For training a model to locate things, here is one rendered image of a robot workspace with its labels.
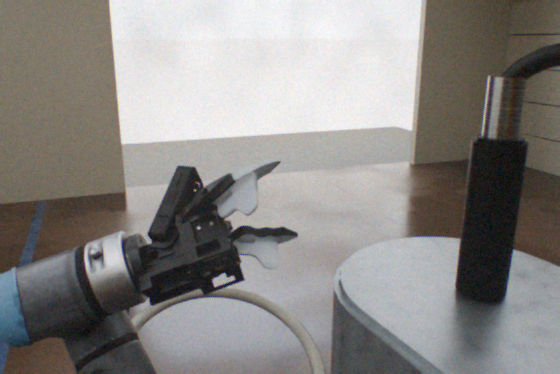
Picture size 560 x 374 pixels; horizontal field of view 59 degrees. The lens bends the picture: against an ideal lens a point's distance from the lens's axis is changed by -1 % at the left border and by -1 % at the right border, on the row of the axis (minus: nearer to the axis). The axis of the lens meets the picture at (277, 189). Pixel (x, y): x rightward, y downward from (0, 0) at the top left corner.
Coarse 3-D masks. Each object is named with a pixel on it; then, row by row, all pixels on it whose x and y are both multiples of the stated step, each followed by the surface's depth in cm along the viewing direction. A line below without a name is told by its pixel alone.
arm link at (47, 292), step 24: (48, 264) 57; (72, 264) 56; (0, 288) 55; (24, 288) 55; (48, 288) 55; (72, 288) 55; (0, 312) 54; (24, 312) 55; (48, 312) 55; (72, 312) 56; (96, 312) 57; (24, 336) 55; (48, 336) 58; (72, 336) 62
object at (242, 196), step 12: (252, 168) 56; (264, 168) 56; (240, 180) 56; (252, 180) 56; (228, 192) 57; (240, 192) 56; (252, 192) 55; (216, 204) 58; (228, 204) 57; (240, 204) 56; (252, 204) 54; (228, 216) 57
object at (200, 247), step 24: (192, 216) 59; (216, 216) 59; (144, 240) 62; (168, 240) 59; (192, 240) 56; (216, 240) 56; (144, 264) 58; (168, 264) 57; (192, 264) 57; (216, 264) 56; (144, 288) 55; (168, 288) 57; (192, 288) 58; (216, 288) 60
